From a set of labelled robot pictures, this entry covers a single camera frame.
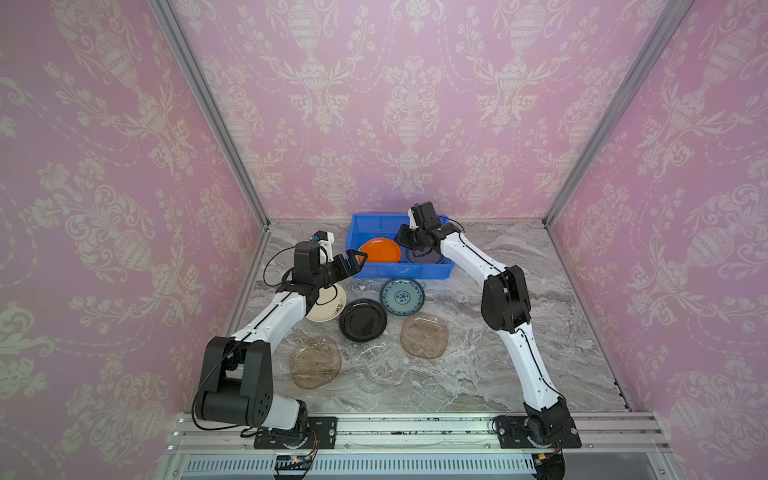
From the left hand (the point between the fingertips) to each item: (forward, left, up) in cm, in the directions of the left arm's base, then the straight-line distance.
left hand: (359, 261), depth 87 cm
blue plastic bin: (+29, +2, -15) cm, 33 cm away
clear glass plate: (-24, -6, -19) cm, 31 cm away
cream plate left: (-14, +7, 0) cm, 16 cm away
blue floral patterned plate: (-1, -13, -18) cm, 22 cm away
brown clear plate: (-15, -20, -18) cm, 31 cm away
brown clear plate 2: (-23, +12, -18) cm, 32 cm away
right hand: (+16, -11, -6) cm, 20 cm away
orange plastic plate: (+17, -6, -14) cm, 23 cm away
